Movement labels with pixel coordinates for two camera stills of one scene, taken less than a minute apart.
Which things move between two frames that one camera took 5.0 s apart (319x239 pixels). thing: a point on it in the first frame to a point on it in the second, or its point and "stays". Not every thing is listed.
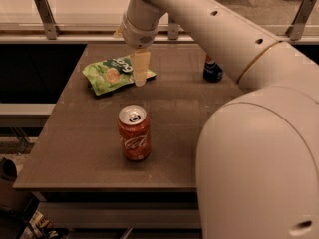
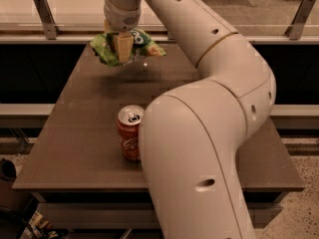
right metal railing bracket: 295,30 stays
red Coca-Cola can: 135,131 stays
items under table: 39,227 stays
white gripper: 137,36 to 120,18
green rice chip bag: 113,73 to 105,46
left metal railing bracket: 51,28 stays
